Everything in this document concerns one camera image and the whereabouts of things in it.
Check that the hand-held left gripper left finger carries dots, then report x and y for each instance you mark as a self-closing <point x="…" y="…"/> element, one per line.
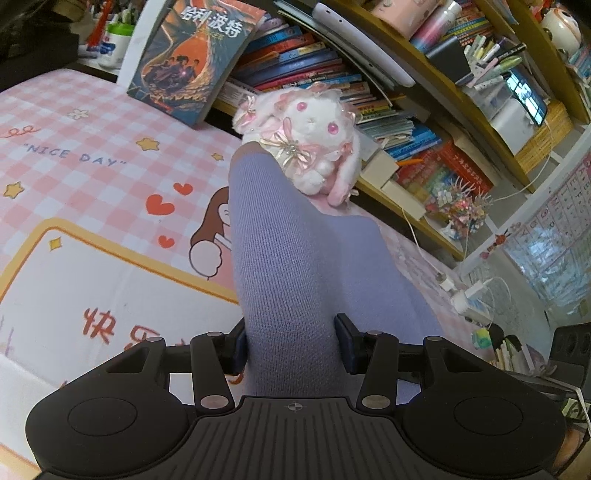
<point x="238" y="353"/>

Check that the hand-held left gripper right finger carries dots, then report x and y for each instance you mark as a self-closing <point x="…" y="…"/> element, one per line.
<point x="345" y="346"/>

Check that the pink and purple knit sweater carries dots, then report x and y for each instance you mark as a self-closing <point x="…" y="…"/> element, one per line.
<point x="286" y="258"/>

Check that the green yellow small toy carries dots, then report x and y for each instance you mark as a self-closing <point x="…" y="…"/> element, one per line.
<point x="481" y="338"/>

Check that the white power strip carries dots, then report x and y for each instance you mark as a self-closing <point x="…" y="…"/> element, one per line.
<point x="473" y="309"/>

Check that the white charger block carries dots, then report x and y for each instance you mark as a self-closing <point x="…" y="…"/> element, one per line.
<point x="478" y="288"/>

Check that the small white plug adapter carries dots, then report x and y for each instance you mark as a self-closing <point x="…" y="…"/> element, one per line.
<point x="446" y="281"/>

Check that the colourful paper flower bouquet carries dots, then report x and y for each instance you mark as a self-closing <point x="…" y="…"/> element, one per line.
<point x="459" y="207"/>

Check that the white pink plush bunny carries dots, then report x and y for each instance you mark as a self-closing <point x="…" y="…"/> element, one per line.
<point x="304" y="124"/>

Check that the pink checked desk mat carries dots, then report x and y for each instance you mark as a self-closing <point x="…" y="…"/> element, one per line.
<point x="92" y="161"/>

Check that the black smartphone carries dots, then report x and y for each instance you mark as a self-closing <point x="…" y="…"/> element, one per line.
<point x="526" y="94"/>

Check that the wooden bookshelf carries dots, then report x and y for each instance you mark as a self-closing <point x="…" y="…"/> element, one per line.
<point x="429" y="69"/>

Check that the row of colourful books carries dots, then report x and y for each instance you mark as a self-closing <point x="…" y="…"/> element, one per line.
<point x="295" y="60"/>

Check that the illustrated paperback book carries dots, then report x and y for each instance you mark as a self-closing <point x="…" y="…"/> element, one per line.
<point x="194" y="60"/>

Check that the bunch of marker pens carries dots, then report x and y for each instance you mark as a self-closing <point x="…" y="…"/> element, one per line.
<point x="494" y="57"/>

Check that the white tablet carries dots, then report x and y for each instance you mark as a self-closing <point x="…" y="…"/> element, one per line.
<point x="360" y="37"/>

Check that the white ceramic jar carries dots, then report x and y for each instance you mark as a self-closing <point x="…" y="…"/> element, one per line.
<point x="559" y="30"/>

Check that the white bottle with green cap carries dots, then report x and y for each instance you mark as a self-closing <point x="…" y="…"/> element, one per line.
<point x="113" y="46"/>

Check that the pink cup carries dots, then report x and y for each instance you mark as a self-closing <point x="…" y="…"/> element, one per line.
<point x="404" y="16"/>

